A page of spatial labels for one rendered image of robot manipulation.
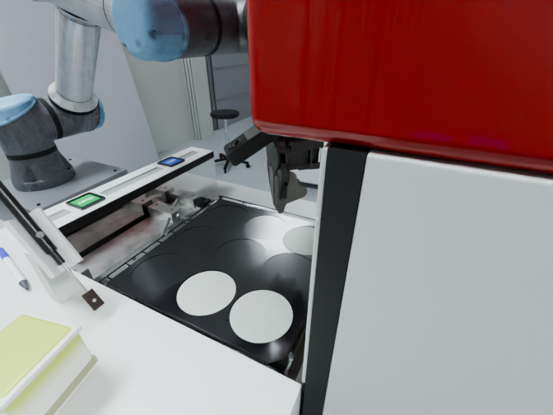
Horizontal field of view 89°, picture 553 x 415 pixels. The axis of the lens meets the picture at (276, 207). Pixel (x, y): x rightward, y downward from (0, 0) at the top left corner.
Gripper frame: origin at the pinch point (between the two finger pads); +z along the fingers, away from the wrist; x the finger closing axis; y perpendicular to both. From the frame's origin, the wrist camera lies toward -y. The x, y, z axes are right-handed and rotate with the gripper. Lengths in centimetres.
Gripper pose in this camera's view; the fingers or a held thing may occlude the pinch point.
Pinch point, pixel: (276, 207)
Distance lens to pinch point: 54.4
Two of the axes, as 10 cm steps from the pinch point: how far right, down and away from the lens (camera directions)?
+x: -2.9, -4.9, 8.2
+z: 0.0, 8.6, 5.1
